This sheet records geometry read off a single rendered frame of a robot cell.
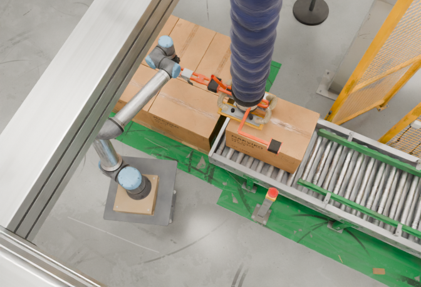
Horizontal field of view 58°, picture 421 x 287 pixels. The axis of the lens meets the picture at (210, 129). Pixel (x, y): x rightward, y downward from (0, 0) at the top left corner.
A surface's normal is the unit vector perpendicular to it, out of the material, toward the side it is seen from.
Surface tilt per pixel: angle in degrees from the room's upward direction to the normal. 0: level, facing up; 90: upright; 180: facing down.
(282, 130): 0
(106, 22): 0
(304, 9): 0
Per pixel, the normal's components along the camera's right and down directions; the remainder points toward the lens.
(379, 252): -0.05, -0.35
